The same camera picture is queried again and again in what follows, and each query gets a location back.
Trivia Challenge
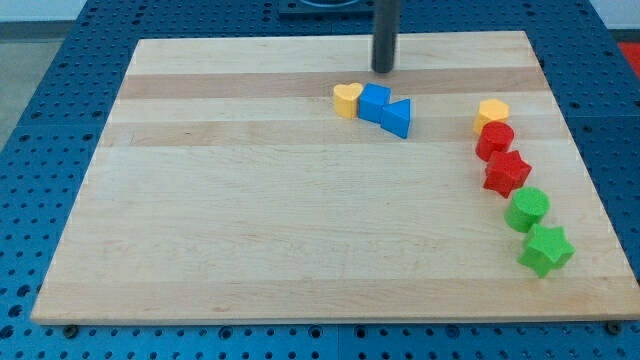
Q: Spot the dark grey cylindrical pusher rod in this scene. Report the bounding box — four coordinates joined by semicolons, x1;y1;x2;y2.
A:
371;0;402;74

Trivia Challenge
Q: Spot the red star block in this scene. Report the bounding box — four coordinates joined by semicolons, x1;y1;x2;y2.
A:
483;150;532;198

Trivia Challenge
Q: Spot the blue cube block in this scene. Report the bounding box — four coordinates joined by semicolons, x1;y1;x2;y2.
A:
358;83;392;123

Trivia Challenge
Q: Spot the red cylinder block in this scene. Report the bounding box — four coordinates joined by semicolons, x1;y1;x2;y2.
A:
475;121;515;162

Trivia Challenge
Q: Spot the blue triangle block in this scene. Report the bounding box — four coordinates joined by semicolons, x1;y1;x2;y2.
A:
380;99;412;139

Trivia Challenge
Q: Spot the yellow heart block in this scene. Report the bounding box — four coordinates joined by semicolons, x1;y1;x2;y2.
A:
333;83;364;119

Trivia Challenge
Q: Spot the green cylinder block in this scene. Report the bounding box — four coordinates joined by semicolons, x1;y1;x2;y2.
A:
504;187;550;233

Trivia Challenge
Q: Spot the wooden board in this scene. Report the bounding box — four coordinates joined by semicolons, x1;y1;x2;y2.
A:
31;31;639;325

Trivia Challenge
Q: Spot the green star block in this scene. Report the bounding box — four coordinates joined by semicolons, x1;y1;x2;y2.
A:
518;224;575;278

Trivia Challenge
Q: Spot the yellow hexagon block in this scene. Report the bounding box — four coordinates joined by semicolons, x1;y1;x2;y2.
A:
472;98;510;135

